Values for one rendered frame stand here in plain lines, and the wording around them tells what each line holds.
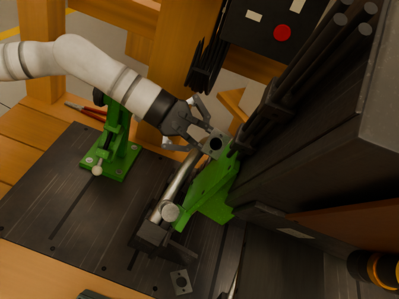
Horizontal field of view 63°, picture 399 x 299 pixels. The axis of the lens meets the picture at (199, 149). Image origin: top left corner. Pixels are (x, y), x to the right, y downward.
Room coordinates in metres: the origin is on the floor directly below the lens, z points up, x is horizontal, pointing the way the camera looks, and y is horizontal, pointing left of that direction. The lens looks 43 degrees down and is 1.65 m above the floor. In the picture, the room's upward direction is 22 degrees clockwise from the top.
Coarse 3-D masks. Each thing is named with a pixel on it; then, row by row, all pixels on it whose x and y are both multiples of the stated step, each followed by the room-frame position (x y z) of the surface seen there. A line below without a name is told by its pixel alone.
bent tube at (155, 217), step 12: (216, 132) 0.52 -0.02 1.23; (204, 144) 0.49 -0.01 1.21; (216, 144) 0.54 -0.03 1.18; (192, 156) 0.56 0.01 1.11; (216, 156) 0.49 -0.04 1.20; (180, 168) 0.54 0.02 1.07; (192, 168) 0.55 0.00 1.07; (180, 180) 0.52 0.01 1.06; (168, 192) 0.49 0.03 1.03; (156, 216) 0.44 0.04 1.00
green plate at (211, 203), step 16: (224, 160) 0.45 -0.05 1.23; (240, 160) 0.42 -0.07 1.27; (208, 176) 0.45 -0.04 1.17; (224, 176) 0.40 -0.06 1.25; (192, 192) 0.45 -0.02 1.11; (208, 192) 0.39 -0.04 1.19; (224, 192) 0.41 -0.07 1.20; (192, 208) 0.39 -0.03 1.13; (208, 208) 0.41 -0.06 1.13; (224, 208) 0.41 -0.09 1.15
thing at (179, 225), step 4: (176, 204) 0.46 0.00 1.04; (180, 208) 0.42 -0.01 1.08; (184, 208) 0.41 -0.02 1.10; (180, 212) 0.40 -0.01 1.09; (184, 212) 0.39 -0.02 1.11; (180, 216) 0.39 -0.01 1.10; (184, 216) 0.39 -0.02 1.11; (188, 216) 0.39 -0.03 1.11; (176, 220) 0.39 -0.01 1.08; (180, 220) 0.38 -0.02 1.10; (184, 220) 0.38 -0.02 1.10; (172, 224) 0.39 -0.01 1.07; (176, 224) 0.37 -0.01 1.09; (180, 224) 0.38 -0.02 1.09; (184, 224) 0.38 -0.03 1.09; (176, 228) 0.37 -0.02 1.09; (180, 228) 0.37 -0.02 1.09; (180, 232) 0.37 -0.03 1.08
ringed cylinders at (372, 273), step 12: (360, 252) 0.30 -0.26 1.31; (348, 264) 0.29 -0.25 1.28; (360, 264) 0.28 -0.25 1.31; (372, 264) 0.26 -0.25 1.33; (384, 264) 0.26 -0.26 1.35; (396, 264) 0.25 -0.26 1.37; (360, 276) 0.27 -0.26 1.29; (372, 276) 0.25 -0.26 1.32; (384, 276) 0.24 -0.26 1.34; (396, 276) 0.23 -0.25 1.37; (384, 288) 0.28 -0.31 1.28; (396, 288) 0.24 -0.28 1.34
